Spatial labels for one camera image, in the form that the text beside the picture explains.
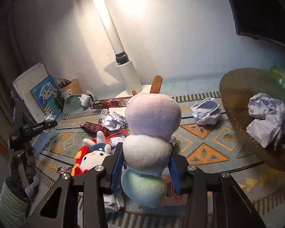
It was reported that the green plastic packet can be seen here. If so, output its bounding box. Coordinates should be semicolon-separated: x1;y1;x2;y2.
270;65;285;88

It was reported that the pastel three-ball plush toy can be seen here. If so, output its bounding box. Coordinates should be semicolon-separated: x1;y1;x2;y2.
121;75;182;208

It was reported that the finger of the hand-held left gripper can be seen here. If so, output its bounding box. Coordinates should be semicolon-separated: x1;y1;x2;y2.
20;121;58;134

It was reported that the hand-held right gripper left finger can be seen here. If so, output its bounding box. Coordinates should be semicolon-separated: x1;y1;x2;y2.
25;142;124;228

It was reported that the large crumpled white paper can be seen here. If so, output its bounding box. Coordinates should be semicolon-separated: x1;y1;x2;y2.
248;92;285;124

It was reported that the crumpled white paper ball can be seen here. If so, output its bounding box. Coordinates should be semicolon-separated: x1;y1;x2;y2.
102;113;127;132

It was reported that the red snack bag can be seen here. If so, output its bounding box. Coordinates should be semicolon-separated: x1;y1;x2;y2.
71;129;129;176

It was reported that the person's left forearm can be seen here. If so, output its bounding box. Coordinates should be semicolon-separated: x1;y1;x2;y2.
0;179;32;228

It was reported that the brown ribbed basket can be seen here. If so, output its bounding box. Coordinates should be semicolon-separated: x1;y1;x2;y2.
219;68;285;173

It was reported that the stack of white papers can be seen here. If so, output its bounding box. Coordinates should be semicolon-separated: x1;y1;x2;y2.
13;63;49;114

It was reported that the person's left hand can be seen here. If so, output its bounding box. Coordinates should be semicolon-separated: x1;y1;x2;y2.
7;146;37;190

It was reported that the patterned woven mat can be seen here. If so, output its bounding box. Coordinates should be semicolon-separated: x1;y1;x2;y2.
33;76;285;228

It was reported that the long red printed box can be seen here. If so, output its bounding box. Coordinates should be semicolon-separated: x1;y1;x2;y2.
90;98;129;110

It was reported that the small crumpled paper ball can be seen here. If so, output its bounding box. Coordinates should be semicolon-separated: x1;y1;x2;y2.
80;93;93;107

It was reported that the blue book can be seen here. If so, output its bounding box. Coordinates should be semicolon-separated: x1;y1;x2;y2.
30;75;62;120

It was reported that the cardboard pen holder box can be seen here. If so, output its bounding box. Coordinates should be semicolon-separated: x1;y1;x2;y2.
59;78;83;100

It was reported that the dark monitor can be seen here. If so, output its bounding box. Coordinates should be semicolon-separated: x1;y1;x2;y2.
221;0;285;50

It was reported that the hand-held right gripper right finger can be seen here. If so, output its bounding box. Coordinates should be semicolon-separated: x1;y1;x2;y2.
169;142;268;228

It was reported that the bluish crumpled paper ball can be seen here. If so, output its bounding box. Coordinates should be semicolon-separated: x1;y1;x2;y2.
191;97;221;126

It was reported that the small red box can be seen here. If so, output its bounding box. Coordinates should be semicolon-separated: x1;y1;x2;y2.
79;121;110;136

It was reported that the white plush toy red bow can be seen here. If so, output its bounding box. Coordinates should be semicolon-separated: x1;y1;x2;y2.
82;131;114;171

